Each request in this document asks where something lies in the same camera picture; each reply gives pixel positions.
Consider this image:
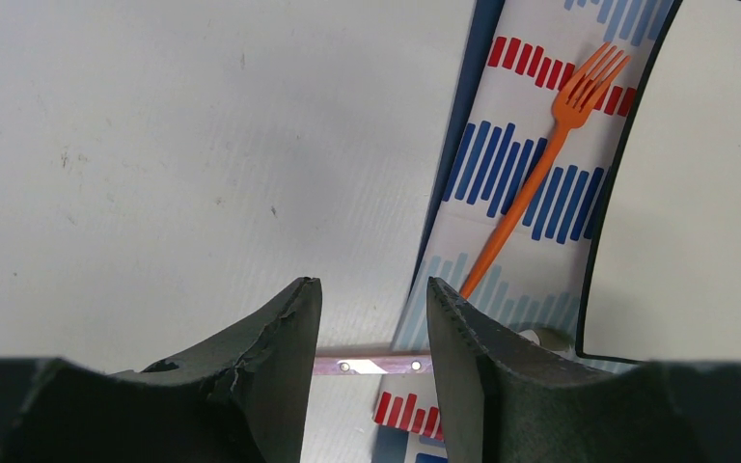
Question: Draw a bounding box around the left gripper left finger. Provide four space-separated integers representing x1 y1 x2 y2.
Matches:
0 277 322 462

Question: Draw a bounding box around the white square plate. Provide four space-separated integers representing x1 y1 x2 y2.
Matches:
576 0 741 363

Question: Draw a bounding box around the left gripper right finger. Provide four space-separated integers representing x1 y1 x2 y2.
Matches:
426 278 741 462

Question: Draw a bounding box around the silver spoon pink handle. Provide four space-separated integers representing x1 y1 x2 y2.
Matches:
313 327 570 378

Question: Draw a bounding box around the orange plastic fork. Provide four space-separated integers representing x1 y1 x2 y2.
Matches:
459 42 631 298

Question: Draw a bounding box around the patterned cloth napkin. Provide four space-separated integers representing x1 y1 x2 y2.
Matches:
370 0 678 463

